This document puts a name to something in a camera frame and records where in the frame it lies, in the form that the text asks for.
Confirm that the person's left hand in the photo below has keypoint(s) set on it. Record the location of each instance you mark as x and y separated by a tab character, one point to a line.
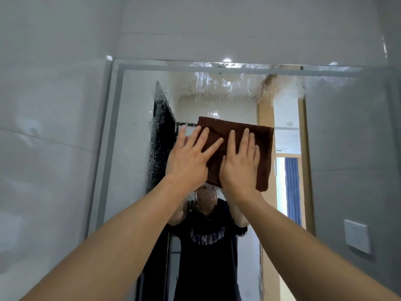
188	162

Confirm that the person's right hand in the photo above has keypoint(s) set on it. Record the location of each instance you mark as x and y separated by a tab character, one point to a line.
239	170

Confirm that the brown microfibre cloth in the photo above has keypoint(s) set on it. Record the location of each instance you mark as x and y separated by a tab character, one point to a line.
244	131

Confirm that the wall mirror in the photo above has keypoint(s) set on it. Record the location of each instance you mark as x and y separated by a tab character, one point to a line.
344	137

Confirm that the person's left forearm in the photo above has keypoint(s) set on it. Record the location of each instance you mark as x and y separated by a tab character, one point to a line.
109	247

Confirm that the person's right forearm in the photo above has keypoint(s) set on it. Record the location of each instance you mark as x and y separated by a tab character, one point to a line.
307	253

